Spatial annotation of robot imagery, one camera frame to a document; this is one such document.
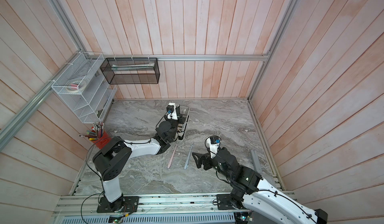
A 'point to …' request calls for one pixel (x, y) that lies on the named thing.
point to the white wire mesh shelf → (88, 94)
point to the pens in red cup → (96, 132)
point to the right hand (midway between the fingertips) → (199, 151)
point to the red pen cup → (103, 141)
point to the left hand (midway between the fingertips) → (179, 106)
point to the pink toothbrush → (173, 154)
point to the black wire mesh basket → (131, 70)
